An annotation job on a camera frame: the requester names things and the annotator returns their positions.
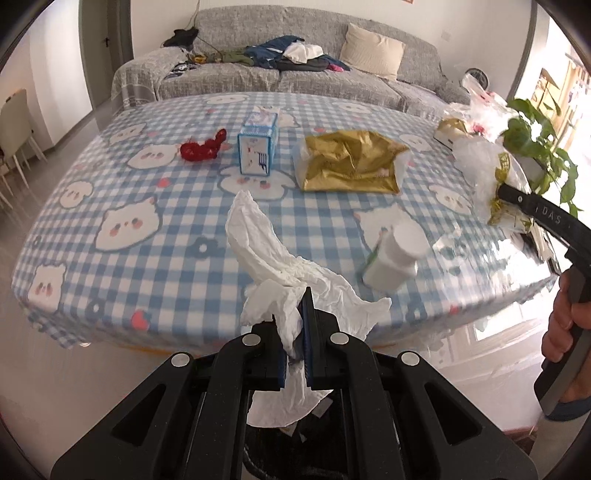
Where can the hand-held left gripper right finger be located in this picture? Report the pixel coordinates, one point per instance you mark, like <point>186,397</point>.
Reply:
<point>316,350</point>

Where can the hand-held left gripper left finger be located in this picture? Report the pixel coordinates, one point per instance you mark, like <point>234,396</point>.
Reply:
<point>258,360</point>

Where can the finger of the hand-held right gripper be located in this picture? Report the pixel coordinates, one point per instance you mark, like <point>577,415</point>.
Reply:
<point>517,197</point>

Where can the banana peel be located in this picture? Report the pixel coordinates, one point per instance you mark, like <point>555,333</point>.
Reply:
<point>502,168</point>

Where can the white tissue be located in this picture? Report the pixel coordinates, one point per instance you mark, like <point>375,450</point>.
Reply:
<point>272,263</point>

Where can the black waste bin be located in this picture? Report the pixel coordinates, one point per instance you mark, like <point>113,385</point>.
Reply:
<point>318,457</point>

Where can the gold foil bag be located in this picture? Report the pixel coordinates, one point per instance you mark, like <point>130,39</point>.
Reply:
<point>351,161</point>

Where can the blue and white milk carton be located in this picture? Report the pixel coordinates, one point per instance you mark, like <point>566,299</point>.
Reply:
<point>255,154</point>

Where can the person's right hand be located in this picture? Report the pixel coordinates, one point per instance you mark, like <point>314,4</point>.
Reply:
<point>558,323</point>

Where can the potted green plant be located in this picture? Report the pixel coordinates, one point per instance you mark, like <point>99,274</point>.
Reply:
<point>549,157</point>

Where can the white translucent plastic bag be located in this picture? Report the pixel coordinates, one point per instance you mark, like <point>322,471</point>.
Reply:
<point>475,161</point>

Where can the beige tissue box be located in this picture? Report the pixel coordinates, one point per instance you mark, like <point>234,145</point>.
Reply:
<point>452,131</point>

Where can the plastic bag with red print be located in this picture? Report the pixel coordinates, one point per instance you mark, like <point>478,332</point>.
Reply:
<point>485,108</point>

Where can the white bottle with green label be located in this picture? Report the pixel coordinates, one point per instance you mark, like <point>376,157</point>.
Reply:
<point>392,258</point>

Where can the round desk fan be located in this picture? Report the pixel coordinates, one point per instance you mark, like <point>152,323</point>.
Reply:
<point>475,76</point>

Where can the blue checked tablecloth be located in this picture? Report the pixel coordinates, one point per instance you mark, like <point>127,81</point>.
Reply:
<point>161,258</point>

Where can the cream pillow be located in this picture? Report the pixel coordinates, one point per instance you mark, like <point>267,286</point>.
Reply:
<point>371,50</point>

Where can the red crumpled wrapper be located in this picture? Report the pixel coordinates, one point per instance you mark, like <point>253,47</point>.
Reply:
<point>201,148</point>

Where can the pink cloth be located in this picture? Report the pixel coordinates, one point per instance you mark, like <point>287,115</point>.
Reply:
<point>336,67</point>

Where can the grey sofa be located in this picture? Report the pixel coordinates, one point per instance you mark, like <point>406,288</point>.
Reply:
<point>231,78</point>

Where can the clothes pile on sofa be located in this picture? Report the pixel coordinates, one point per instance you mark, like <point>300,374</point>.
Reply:
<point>268,53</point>

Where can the black and white patterned cloth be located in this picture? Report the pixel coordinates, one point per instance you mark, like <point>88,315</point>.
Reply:
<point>182,69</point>

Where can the olive green cloth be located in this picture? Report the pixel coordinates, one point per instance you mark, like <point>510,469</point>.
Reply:
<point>235,57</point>

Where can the black garment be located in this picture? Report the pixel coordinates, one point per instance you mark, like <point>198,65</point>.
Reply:
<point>182,36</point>

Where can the beige dining chair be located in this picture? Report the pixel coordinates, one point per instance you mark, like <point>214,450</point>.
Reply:
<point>14,120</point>

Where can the grey door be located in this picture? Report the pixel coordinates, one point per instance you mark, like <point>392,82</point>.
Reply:
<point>115,27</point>

